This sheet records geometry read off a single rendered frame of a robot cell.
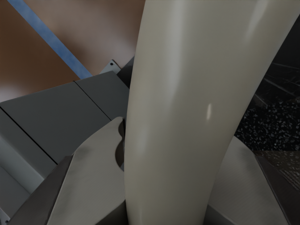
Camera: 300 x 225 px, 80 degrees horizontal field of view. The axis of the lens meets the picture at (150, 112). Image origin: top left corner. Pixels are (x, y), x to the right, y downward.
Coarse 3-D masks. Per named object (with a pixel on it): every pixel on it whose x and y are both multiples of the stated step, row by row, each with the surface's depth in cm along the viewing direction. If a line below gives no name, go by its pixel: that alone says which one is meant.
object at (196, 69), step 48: (192, 0) 3; (240, 0) 3; (288, 0) 3; (144, 48) 4; (192, 48) 3; (240, 48) 3; (144, 96) 4; (192, 96) 3; (240, 96) 3; (144, 144) 4; (192, 144) 4; (144, 192) 5; (192, 192) 5
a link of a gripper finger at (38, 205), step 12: (72, 156) 9; (60, 168) 8; (48, 180) 7; (60, 180) 7; (36, 192) 7; (48, 192) 7; (24, 204) 7; (36, 204) 6; (48, 204) 6; (12, 216) 6; (24, 216) 6; (36, 216) 6; (48, 216) 6
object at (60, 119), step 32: (32, 96) 65; (64, 96) 76; (96, 96) 92; (128, 96) 118; (0, 128) 51; (32, 128) 57; (64, 128) 66; (96, 128) 78; (0, 160) 53; (32, 160) 52; (32, 192) 54
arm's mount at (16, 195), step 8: (0, 168) 53; (0, 176) 52; (8, 176) 54; (0, 184) 51; (8, 184) 52; (16, 184) 54; (0, 192) 50; (8, 192) 51; (16, 192) 53; (24, 192) 54; (0, 200) 49; (8, 200) 50; (16, 200) 51; (24, 200) 53; (0, 208) 48; (8, 208) 49; (16, 208) 50; (0, 216) 49; (8, 216) 48
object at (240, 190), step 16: (240, 144) 9; (224, 160) 8; (240, 160) 8; (256, 160) 8; (224, 176) 7; (240, 176) 7; (256, 176) 7; (224, 192) 7; (240, 192) 7; (256, 192) 7; (272, 192) 7; (208, 208) 6; (224, 208) 6; (240, 208) 6; (256, 208) 6; (272, 208) 6; (208, 224) 7; (224, 224) 6; (240, 224) 6; (256, 224) 6; (272, 224) 6
